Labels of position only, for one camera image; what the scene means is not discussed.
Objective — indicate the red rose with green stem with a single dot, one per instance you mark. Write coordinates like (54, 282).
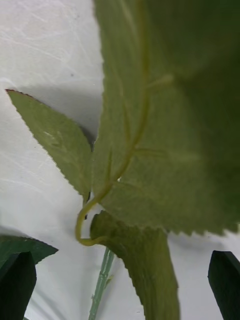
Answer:
(150, 125)

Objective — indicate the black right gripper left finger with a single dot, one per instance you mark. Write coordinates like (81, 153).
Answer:
(17, 287)

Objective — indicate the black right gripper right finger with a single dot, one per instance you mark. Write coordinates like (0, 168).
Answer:
(226, 285)

